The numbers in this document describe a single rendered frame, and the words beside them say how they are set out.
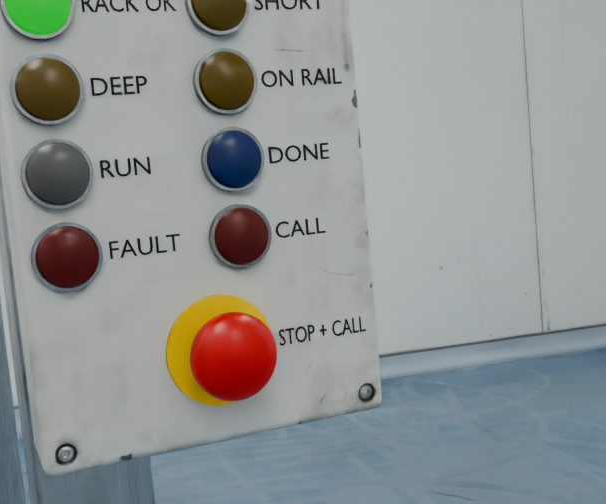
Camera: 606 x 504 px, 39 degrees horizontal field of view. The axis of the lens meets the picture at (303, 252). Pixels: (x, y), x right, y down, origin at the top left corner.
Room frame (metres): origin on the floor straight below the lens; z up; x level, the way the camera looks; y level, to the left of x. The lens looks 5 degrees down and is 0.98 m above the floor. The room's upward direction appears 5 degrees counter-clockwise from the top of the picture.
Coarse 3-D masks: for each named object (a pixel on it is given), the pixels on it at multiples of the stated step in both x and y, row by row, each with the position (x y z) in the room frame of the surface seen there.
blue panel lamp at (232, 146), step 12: (228, 132) 0.40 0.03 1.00; (240, 132) 0.40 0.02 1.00; (216, 144) 0.40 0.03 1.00; (228, 144) 0.40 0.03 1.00; (240, 144) 0.40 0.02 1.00; (252, 144) 0.41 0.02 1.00; (216, 156) 0.40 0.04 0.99; (228, 156) 0.40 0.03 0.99; (240, 156) 0.40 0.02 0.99; (252, 156) 0.40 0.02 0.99; (216, 168) 0.40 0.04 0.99; (228, 168) 0.40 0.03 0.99; (240, 168) 0.40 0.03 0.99; (252, 168) 0.40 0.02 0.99; (216, 180) 0.40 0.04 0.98; (228, 180) 0.40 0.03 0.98; (240, 180) 0.40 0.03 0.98; (252, 180) 0.41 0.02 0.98
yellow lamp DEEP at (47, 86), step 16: (32, 64) 0.37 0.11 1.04; (48, 64) 0.37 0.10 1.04; (64, 64) 0.37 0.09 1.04; (16, 80) 0.37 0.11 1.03; (32, 80) 0.37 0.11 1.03; (48, 80) 0.37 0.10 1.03; (64, 80) 0.37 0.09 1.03; (16, 96) 0.37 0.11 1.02; (32, 96) 0.37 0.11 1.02; (48, 96) 0.37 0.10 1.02; (64, 96) 0.37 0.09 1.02; (32, 112) 0.37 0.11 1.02; (48, 112) 0.37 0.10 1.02; (64, 112) 0.37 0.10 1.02
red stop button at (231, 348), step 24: (240, 312) 0.39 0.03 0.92; (216, 336) 0.37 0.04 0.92; (240, 336) 0.38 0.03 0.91; (264, 336) 0.38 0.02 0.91; (192, 360) 0.37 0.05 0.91; (216, 360) 0.37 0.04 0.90; (240, 360) 0.37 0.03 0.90; (264, 360) 0.38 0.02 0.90; (216, 384) 0.37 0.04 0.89; (240, 384) 0.38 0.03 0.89; (264, 384) 0.38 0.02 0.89
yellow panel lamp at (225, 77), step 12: (216, 60) 0.40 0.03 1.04; (228, 60) 0.40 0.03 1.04; (240, 60) 0.40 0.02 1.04; (204, 72) 0.40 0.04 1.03; (216, 72) 0.40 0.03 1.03; (228, 72) 0.40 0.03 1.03; (240, 72) 0.40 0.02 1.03; (252, 72) 0.41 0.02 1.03; (204, 84) 0.40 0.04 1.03; (216, 84) 0.40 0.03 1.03; (228, 84) 0.40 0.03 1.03; (240, 84) 0.40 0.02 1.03; (252, 84) 0.41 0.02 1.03; (204, 96) 0.40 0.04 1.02; (216, 96) 0.40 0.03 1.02; (228, 96) 0.40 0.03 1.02; (240, 96) 0.40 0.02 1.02; (228, 108) 0.40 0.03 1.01
